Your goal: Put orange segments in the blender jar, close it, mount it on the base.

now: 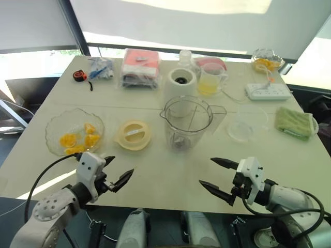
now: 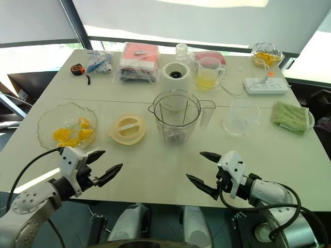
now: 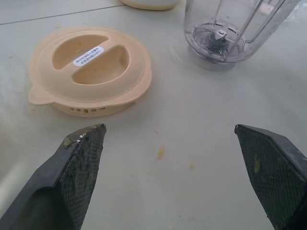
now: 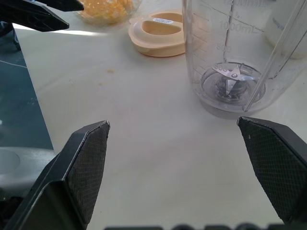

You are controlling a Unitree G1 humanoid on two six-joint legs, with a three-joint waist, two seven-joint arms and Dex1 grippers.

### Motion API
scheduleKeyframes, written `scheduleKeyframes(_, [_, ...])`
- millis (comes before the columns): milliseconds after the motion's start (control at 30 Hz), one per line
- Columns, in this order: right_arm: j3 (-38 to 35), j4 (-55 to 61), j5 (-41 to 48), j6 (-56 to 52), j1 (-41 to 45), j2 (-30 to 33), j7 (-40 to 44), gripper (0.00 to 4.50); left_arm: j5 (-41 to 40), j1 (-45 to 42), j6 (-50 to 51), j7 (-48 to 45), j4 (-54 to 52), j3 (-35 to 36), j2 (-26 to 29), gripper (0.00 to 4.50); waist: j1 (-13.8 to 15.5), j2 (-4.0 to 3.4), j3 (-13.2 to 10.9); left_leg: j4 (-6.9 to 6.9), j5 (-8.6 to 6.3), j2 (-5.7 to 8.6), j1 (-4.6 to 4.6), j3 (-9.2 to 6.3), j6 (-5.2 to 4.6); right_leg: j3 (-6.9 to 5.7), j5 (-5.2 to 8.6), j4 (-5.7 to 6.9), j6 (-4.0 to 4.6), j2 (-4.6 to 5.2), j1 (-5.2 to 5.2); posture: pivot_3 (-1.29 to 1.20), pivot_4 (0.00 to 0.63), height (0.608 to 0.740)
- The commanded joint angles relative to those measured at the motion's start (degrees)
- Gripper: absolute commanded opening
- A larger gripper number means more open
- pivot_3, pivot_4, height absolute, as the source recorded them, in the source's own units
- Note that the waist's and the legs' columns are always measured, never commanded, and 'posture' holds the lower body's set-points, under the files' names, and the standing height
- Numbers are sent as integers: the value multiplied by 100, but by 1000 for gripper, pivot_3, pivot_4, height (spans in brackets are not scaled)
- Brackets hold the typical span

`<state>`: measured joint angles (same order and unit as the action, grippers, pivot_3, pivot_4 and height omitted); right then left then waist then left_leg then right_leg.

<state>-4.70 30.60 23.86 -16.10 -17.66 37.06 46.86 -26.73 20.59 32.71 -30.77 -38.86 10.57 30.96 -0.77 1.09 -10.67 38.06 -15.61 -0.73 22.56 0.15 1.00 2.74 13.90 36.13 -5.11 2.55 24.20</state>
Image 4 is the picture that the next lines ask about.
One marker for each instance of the beige blender lid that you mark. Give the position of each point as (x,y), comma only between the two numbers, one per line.
(153,46)

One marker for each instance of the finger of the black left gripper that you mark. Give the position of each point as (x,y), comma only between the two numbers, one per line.
(62,5)
(31,18)

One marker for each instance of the clear plastic blender jar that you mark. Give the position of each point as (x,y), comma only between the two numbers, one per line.
(206,60)

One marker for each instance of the clear glass bowl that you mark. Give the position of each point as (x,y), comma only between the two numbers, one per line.
(136,8)

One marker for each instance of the steel blender blade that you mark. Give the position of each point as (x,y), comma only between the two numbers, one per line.
(227,83)

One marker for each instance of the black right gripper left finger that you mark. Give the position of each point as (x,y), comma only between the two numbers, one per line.
(60,187)

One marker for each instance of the white blender base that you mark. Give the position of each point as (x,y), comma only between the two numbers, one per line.
(287,36)

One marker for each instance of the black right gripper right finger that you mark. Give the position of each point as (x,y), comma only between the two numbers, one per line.
(280,163)

